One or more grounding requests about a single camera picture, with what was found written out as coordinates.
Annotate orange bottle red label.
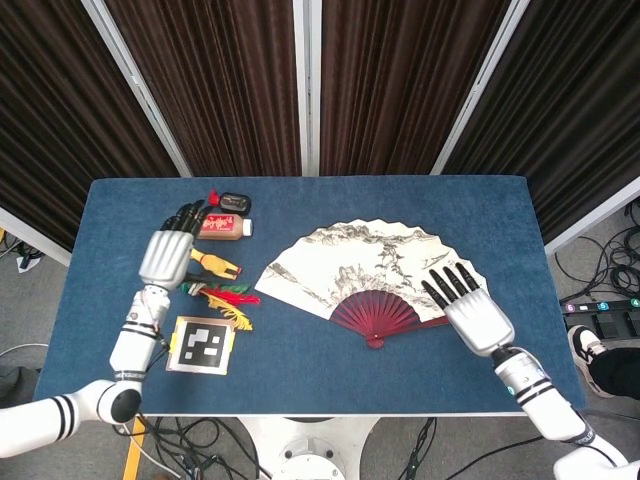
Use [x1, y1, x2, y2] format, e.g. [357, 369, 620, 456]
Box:
[198, 213, 255, 241]

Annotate black trouser leg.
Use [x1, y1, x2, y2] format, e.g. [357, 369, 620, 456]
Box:
[587, 347, 640, 401]

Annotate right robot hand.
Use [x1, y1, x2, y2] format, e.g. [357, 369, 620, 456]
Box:
[420, 262, 516, 357]

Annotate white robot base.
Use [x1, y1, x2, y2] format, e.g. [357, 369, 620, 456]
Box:
[233, 415, 382, 480]

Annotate paper folding fan red ribs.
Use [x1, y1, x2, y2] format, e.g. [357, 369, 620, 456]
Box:
[253, 218, 490, 350]

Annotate black numbered pedal strip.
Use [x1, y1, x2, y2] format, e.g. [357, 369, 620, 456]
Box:
[562, 297, 640, 337]

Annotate white partition post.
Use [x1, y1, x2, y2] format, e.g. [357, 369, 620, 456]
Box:
[430, 0, 531, 176]
[292, 0, 324, 177]
[80, 0, 194, 179]

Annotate yellow floor post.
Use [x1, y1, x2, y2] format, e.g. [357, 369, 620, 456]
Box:
[123, 417, 147, 480]

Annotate red yellow feather shuttlecock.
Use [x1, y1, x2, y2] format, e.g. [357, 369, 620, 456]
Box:
[180, 281, 262, 332]

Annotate black white marker card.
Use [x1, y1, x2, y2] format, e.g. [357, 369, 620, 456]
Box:
[165, 315, 237, 376]

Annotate brown fabric partition panel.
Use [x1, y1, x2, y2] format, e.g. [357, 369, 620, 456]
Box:
[319, 0, 516, 176]
[0, 0, 181, 251]
[104, 0, 304, 177]
[442, 0, 640, 244]

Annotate blue table cloth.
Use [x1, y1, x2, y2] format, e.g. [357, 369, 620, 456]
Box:
[33, 174, 587, 417]

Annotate yellow rubber chicken toy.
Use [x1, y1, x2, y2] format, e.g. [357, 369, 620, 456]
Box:
[189, 248, 245, 280]

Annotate black floor cable tangle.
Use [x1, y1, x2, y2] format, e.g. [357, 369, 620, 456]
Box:
[554, 199, 640, 304]
[112, 417, 274, 480]

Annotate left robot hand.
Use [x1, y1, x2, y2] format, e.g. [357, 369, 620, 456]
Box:
[138, 198, 207, 291]

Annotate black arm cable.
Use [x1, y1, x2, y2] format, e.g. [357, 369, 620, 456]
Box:
[458, 434, 545, 480]

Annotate white black sneaker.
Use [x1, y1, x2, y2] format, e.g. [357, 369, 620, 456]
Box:
[568, 324, 610, 399]

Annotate white partition bottom rail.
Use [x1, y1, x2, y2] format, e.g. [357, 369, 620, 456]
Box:
[0, 206, 73, 267]
[543, 174, 640, 256]

